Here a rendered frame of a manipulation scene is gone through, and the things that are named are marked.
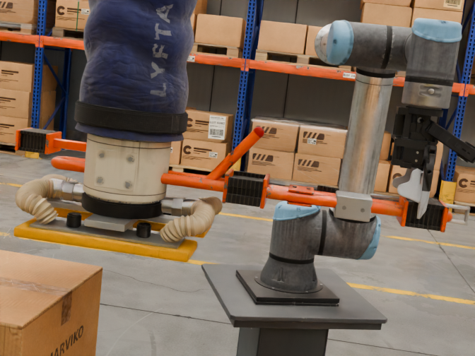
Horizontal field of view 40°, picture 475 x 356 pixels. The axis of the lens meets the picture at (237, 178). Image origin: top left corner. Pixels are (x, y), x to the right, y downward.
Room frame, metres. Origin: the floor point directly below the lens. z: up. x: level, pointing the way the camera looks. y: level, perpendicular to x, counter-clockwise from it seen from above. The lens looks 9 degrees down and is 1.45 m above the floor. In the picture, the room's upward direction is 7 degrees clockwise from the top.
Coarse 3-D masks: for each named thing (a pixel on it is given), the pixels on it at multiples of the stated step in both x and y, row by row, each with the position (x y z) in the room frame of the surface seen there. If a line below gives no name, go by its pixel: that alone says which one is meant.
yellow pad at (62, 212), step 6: (60, 210) 1.40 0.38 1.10; (66, 210) 1.40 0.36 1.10; (72, 210) 1.40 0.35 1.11; (60, 216) 1.40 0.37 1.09; (66, 216) 1.40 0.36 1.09; (84, 216) 1.39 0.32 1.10; (138, 222) 1.38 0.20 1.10; (150, 222) 1.38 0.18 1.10; (156, 222) 1.38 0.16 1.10; (156, 228) 1.38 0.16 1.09; (204, 234) 1.37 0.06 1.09
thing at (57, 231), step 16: (32, 224) 1.23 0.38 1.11; (48, 224) 1.24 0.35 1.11; (64, 224) 1.26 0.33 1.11; (80, 224) 1.25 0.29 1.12; (144, 224) 1.23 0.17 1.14; (48, 240) 1.20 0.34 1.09; (64, 240) 1.20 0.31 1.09; (80, 240) 1.20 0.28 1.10; (96, 240) 1.20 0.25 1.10; (112, 240) 1.20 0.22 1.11; (128, 240) 1.20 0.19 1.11; (144, 240) 1.21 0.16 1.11; (160, 240) 1.22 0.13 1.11; (192, 240) 1.27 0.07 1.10; (160, 256) 1.18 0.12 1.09; (176, 256) 1.18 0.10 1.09
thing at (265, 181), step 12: (228, 180) 1.27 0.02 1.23; (240, 180) 1.27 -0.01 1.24; (252, 180) 1.27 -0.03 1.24; (264, 180) 1.27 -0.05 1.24; (228, 192) 1.28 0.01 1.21; (240, 192) 1.27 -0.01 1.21; (252, 192) 1.27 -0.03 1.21; (264, 192) 1.27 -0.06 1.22; (240, 204) 1.27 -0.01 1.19; (252, 204) 1.26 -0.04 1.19; (264, 204) 1.29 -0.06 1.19
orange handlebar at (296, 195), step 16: (64, 144) 1.61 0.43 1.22; (80, 144) 1.60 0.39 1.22; (64, 160) 1.32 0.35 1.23; (80, 160) 1.36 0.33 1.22; (176, 176) 1.30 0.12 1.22; (192, 176) 1.34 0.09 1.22; (272, 192) 1.28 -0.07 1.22; (288, 192) 1.28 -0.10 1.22; (304, 192) 1.27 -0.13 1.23; (320, 192) 1.31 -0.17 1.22; (384, 208) 1.26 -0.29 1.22; (400, 208) 1.26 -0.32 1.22
